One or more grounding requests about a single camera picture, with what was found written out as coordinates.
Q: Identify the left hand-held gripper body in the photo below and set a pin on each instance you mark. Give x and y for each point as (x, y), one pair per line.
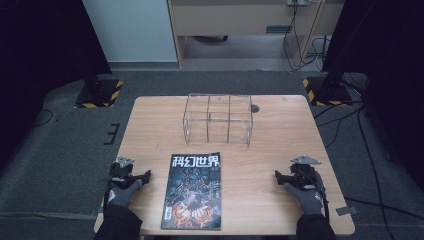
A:
(120, 170)

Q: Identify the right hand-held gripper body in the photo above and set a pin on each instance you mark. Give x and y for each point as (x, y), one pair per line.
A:
(306, 175)

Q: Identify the dark illustrated magazine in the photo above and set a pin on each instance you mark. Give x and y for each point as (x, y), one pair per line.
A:
(193, 193)

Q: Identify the clear acrylic file rack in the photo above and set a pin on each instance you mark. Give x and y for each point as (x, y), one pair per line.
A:
(218, 120)

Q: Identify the person's right hand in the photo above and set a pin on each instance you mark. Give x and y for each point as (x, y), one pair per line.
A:
(308, 200)

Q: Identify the person's left hand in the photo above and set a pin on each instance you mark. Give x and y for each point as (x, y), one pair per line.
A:
(122, 196)

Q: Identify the grey tape piece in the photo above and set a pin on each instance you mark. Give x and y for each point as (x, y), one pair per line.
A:
(96, 211)
(346, 210)

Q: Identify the round table grommet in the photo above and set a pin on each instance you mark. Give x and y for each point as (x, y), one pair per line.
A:
(255, 108)

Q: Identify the black yellow-striped stand base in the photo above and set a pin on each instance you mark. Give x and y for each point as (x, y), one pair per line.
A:
(328, 91)
(100, 95)

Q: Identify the white panel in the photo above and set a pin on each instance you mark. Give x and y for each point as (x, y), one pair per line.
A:
(133, 30)

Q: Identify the dark curtain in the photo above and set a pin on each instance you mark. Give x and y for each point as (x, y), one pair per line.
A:
(386, 50)
(40, 50)

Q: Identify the light wooden desk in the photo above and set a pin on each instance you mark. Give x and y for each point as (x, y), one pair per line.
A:
(233, 18)

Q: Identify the white power strip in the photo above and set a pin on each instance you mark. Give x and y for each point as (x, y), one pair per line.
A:
(298, 2)

